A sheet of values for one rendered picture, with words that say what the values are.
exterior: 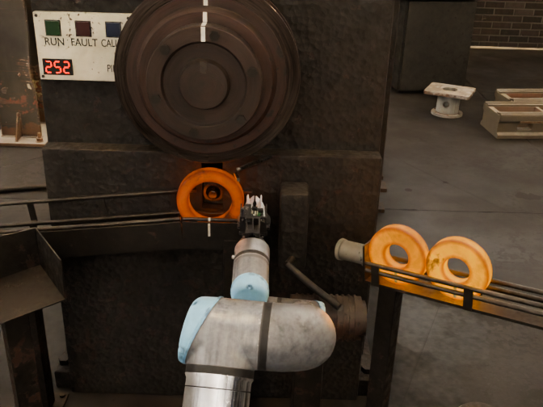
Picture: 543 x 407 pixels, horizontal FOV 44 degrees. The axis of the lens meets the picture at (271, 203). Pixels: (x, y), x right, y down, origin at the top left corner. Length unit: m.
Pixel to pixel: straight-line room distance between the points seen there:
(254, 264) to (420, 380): 1.03
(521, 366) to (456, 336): 0.26
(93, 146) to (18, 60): 2.67
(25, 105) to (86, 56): 2.79
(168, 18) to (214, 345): 0.86
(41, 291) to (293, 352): 0.86
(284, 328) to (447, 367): 1.51
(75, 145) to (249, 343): 1.04
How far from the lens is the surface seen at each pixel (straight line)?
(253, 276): 1.59
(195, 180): 1.84
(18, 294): 1.81
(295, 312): 1.13
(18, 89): 4.65
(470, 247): 1.63
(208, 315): 1.12
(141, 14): 1.71
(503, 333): 2.81
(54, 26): 1.90
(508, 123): 5.05
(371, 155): 1.91
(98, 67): 1.90
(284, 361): 1.12
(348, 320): 1.83
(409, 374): 2.49
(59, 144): 1.99
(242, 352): 1.11
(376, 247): 1.74
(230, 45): 1.60
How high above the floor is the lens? 1.53
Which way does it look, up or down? 25 degrees down
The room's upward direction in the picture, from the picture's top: 2 degrees clockwise
